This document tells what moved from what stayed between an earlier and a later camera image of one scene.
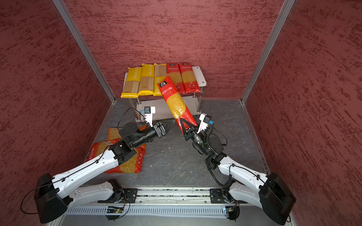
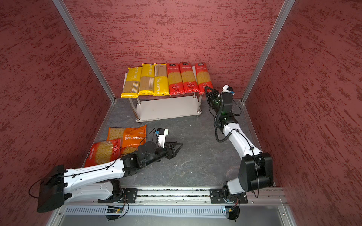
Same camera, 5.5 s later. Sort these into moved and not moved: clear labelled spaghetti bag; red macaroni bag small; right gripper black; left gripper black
Moved: left gripper black; right gripper black
Not moved: clear labelled spaghetti bag; red macaroni bag small
